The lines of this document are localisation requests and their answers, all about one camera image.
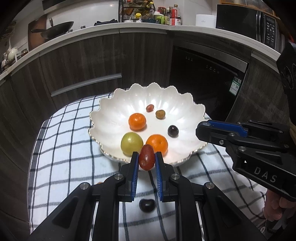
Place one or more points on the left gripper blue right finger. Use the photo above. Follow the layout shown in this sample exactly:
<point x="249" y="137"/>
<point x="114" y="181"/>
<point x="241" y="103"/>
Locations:
<point x="203" y="212"/>

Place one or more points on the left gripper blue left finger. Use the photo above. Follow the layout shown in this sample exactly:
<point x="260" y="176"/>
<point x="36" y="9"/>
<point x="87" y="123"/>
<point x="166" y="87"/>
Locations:
<point x="91" y="212"/>

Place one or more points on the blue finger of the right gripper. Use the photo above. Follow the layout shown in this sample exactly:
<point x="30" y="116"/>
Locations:
<point x="251" y="128"/>
<point x="215" y="136"/>

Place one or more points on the green yellow plum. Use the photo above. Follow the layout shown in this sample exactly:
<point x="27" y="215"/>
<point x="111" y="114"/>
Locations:
<point x="131" y="142"/>

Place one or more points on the orange mandarin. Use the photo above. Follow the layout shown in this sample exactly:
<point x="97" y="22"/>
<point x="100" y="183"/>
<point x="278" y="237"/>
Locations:
<point x="159" y="143"/>
<point x="137" y="121"/>

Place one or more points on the small brown longan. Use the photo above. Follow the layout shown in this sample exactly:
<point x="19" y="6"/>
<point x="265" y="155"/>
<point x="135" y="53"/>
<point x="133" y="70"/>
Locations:
<point x="160" y="114"/>

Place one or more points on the person right hand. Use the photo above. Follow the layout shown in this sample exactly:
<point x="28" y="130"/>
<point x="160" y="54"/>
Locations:
<point x="274" y="206"/>

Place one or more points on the black dishwasher door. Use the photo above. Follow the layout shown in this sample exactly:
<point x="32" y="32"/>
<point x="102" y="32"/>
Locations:
<point x="213" y="79"/>

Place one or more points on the checked white blue cloth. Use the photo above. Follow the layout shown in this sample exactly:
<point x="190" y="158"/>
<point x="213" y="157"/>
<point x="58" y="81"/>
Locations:
<point x="65" y="155"/>

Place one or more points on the white scalloped ceramic bowl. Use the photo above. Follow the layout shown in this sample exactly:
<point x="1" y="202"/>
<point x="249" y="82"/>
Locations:
<point x="110" y="121"/>

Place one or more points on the black microwave oven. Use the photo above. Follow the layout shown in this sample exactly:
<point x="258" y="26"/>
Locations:
<point x="249" y="22"/>

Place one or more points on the white square box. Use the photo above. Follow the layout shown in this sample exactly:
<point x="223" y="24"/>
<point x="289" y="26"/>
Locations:
<point x="207" y="21"/>

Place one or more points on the red label sauce bottle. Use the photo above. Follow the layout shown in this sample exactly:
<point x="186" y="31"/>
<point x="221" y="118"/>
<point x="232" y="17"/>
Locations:
<point x="175" y="19"/>

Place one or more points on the green mug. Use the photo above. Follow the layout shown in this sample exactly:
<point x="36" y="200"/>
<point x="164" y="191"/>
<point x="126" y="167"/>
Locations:
<point x="160" y="19"/>

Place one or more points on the black spice rack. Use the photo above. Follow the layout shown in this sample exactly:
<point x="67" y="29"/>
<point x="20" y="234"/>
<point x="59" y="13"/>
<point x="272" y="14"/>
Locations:
<point x="129" y="10"/>

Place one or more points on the white teapot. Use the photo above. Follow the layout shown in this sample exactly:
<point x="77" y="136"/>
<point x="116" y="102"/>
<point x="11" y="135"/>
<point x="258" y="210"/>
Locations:
<point x="11" y="52"/>

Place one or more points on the black wok pan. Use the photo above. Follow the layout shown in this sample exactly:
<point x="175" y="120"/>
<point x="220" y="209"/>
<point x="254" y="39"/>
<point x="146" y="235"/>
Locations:
<point x="54" y="30"/>

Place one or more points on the silver drawer handle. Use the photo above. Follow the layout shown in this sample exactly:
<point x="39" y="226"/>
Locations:
<point x="86" y="83"/>

